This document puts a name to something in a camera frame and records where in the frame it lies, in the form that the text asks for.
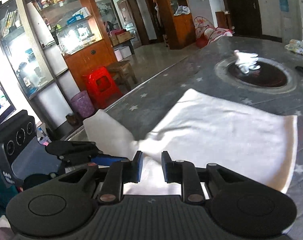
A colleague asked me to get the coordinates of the red plastic stool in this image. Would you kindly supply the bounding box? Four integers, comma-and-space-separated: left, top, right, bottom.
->
82, 67, 123, 109

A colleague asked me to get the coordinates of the patterned crumpled cloth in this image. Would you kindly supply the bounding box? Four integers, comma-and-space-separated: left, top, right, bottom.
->
284, 39, 303, 56

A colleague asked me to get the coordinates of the polka dot play tent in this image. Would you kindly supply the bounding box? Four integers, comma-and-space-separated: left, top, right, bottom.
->
194, 16, 233, 48

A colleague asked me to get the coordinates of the glass display cabinet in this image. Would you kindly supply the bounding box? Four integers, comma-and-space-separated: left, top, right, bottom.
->
0, 0, 118, 100

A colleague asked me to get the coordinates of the blue water dispenser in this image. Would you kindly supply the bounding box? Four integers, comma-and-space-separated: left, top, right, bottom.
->
279, 0, 290, 40

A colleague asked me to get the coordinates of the small white cloth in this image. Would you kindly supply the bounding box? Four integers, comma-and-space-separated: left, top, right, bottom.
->
234, 50, 261, 74

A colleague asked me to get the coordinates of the cream white garment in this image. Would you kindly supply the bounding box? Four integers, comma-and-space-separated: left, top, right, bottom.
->
84, 89, 298, 195

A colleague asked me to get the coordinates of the dark wooden door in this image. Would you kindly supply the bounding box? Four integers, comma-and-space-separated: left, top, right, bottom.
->
224, 0, 262, 38

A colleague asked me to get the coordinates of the wooden shelf cabinet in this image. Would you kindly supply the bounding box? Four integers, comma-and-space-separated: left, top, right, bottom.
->
156, 0, 196, 50

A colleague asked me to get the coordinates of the round dark table inset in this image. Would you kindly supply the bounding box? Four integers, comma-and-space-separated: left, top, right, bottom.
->
228, 61, 288, 88

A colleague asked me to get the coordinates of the wooden low stool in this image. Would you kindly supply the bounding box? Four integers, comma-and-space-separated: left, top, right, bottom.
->
106, 60, 138, 92

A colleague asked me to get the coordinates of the purple waste basket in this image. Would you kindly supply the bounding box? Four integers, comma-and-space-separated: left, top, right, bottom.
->
71, 90, 95, 118

